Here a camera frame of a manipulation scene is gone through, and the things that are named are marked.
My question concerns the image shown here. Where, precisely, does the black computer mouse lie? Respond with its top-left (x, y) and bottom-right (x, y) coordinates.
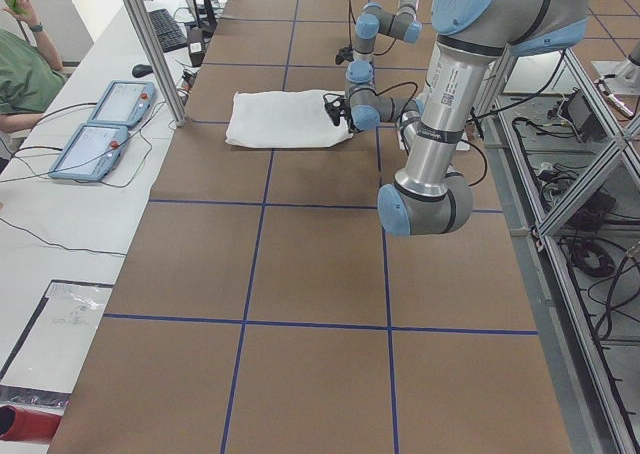
top-left (131, 64), bottom-right (153, 78)

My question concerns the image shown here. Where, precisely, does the upper blue teach pendant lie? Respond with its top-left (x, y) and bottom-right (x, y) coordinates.
top-left (88, 80), bottom-right (157, 128)

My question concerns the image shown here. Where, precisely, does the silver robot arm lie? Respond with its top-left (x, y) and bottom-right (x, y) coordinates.
top-left (345, 0), bottom-right (589, 236)
top-left (335, 0), bottom-right (422, 65)

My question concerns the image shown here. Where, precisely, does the person in green shirt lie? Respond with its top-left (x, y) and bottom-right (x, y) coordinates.
top-left (1, 0), bottom-right (65, 134)

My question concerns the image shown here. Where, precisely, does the red cylinder object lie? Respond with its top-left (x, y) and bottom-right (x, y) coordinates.
top-left (1, 405), bottom-right (62, 443)

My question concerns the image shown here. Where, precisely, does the black keyboard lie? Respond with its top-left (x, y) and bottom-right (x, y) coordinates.
top-left (148, 9), bottom-right (187, 53)

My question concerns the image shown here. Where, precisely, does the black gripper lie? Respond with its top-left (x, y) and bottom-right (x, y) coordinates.
top-left (344, 105), bottom-right (361, 133)

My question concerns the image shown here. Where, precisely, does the white long-sleeve printed shirt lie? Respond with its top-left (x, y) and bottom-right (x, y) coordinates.
top-left (225, 89), bottom-right (353, 149)

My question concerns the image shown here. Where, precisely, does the blue teach pendant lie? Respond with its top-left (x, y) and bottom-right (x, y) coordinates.
top-left (48, 123), bottom-right (129, 182)
top-left (88, 80), bottom-right (157, 128)

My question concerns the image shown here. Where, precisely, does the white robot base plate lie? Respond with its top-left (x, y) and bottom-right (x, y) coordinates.
top-left (396, 117), bottom-right (470, 152)

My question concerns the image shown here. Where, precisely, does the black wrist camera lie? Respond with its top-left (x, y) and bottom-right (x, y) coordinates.
top-left (322, 92), bottom-right (346, 127)
top-left (335, 46), bottom-right (353, 65)

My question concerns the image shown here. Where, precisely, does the aluminium frame post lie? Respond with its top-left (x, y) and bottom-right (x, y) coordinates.
top-left (123, 0), bottom-right (186, 127)

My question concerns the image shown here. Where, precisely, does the clear plastic document sleeve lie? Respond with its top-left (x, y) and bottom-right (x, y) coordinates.
top-left (1, 280), bottom-right (113, 394)

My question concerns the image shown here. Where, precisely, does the lower blue teach pendant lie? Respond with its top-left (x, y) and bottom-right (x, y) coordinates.
top-left (48, 123), bottom-right (129, 182)

